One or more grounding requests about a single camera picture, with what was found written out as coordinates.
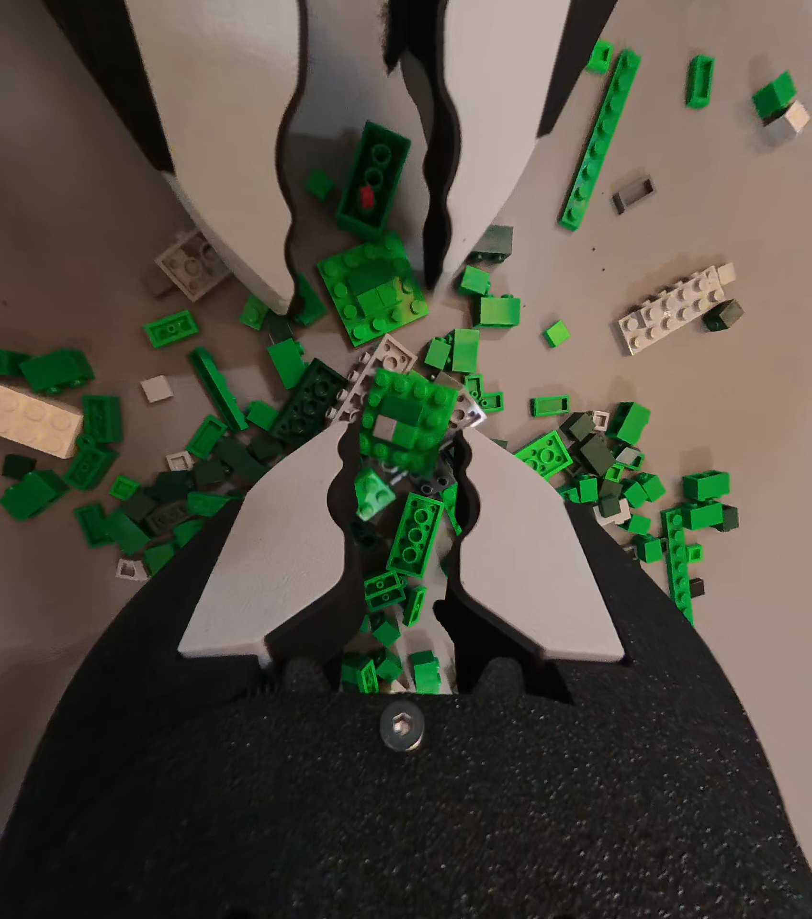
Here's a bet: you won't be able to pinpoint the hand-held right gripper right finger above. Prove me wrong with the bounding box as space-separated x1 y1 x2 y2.
433 429 626 663

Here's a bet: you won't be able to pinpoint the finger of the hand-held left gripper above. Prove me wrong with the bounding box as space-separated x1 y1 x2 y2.
381 0 574 291
124 0 317 317

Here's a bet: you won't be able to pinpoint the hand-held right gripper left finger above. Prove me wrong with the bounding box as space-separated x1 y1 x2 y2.
178 422 371 665

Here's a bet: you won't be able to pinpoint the pile of green toy bricks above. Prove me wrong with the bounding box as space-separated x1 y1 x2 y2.
0 122 741 697

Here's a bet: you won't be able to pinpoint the green square plate grey tile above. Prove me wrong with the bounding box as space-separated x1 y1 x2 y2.
359 370 461 475

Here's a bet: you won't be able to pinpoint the green square plate tiles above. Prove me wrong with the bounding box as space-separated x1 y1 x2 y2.
316 231 430 347

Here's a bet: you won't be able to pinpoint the long narrow green plate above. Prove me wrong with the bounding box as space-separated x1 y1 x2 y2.
558 49 643 232
661 506 696 626

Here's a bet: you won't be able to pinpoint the green brick with red piece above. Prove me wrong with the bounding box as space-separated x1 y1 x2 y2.
336 121 412 241

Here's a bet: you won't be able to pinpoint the small dark grey brick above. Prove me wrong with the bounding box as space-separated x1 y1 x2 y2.
610 174 657 215

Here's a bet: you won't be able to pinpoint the light grey studded plate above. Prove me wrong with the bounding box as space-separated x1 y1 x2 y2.
618 262 737 356

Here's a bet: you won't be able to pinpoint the small light grey brick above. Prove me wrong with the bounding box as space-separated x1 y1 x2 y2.
765 101 811 146

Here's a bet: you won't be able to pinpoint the large white brick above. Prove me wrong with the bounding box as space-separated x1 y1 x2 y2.
0 375 84 459

